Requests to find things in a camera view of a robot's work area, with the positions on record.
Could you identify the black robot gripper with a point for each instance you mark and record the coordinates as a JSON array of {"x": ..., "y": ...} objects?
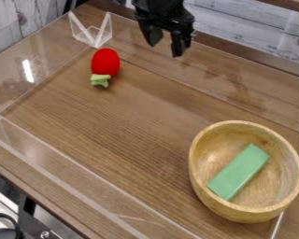
[{"x": 169, "y": 15}]

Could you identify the red plush strawberry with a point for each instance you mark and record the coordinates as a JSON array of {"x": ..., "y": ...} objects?
[{"x": 104, "y": 67}]

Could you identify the clear acrylic table fence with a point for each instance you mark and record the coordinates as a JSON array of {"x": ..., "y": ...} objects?
[{"x": 100, "y": 153}]

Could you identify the wooden bowl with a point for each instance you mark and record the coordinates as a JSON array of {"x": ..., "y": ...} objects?
[{"x": 273, "y": 189}]

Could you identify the green rectangular block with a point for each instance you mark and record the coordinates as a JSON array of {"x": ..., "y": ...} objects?
[{"x": 238, "y": 173}]

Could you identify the clear acrylic corner bracket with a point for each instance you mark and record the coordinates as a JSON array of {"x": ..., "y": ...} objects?
[{"x": 94, "y": 36}]

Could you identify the black table leg bracket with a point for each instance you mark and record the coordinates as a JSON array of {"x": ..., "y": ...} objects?
[{"x": 34, "y": 229}]

